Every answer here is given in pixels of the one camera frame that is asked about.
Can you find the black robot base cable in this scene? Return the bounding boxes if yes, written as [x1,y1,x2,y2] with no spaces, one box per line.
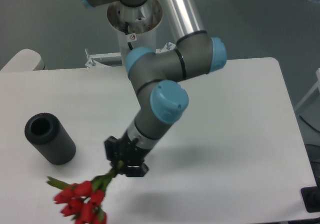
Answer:
[124,21,136,52]

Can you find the black device at table edge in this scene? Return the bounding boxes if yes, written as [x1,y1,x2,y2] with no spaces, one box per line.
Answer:
[300,186,320,213]

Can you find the black ribbed cylindrical vase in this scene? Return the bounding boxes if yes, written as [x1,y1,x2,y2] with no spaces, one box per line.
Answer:
[24,113,76,165]

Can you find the white rounded side table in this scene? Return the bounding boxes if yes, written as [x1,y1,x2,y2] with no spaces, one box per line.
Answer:
[0,49,47,73]

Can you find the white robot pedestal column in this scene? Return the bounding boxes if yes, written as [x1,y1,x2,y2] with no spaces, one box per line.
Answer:
[107,0,163,65]

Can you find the black floor cable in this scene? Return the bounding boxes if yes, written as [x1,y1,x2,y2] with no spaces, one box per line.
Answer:
[299,115,320,132]

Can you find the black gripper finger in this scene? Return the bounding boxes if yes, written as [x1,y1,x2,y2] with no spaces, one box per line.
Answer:
[117,162,149,177]
[104,136,120,160]

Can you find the red tulip bouquet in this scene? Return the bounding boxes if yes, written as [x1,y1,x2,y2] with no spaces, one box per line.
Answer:
[46,161,124,223]

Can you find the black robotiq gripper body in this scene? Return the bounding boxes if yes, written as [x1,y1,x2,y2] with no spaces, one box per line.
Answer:
[115,131,152,169]

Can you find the white frame at right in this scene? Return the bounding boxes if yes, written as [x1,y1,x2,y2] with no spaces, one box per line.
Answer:
[294,69,320,114]

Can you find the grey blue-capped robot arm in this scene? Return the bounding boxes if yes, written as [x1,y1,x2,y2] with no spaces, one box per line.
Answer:
[81,0,227,177]

